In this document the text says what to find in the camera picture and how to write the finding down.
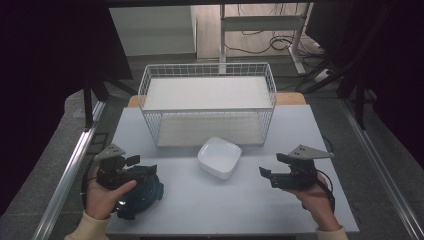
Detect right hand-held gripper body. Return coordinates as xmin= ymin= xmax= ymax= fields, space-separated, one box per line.
xmin=269 ymin=143 xmax=335 ymax=192

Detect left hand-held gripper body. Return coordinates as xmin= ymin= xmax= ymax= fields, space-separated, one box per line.
xmin=94 ymin=143 xmax=148 ymax=192

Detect dark blue round bowl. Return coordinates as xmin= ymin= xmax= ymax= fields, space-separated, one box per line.
xmin=114 ymin=164 xmax=165 ymax=221

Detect white square bowl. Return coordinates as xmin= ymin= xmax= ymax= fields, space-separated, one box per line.
xmin=197 ymin=135 xmax=243 ymax=181

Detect white wire two-tier rack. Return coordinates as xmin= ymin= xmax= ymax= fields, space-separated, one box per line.
xmin=137 ymin=62 xmax=278 ymax=149

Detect person's left hand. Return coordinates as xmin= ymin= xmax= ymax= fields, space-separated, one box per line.
xmin=84 ymin=165 xmax=138 ymax=221

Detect person's right hand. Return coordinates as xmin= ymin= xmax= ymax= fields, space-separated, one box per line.
xmin=285 ymin=172 xmax=337 ymax=232

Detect wooden board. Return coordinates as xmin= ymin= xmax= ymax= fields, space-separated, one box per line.
xmin=127 ymin=92 xmax=307 ymax=109

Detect black metal stand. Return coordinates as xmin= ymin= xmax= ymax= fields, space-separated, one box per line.
xmin=301 ymin=59 xmax=379 ymax=132
xmin=82 ymin=75 xmax=138 ymax=132

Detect white power strip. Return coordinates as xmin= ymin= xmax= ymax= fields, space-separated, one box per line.
xmin=312 ymin=68 xmax=332 ymax=83

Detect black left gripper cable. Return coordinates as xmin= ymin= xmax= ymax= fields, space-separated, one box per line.
xmin=80 ymin=159 xmax=98 ymax=209

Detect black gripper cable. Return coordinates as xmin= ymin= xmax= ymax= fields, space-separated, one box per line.
xmin=80 ymin=159 xmax=98 ymax=209
xmin=315 ymin=169 xmax=336 ymax=214

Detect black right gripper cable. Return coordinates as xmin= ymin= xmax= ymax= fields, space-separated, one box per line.
xmin=315 ymin=169 xmax=336 ymax=214

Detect thin black table cable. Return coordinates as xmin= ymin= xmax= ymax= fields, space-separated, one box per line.
xmin=321 ymin=134 xmax=334 ymax=155

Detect aluminium rail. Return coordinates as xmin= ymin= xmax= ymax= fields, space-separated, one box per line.
xmin=339 ymin=99 xmax=424 ymax=240
xmin=30 ymin=100 xmax=107 ymax=240

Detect black floor cables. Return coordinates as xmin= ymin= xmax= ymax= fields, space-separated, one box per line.
xmin=223 ymin=3 xmax=331 ymax=69

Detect white metal desk frame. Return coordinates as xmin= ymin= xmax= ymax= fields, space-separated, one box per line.
xmin=218 ymin=2 xmax=313 ymax=75

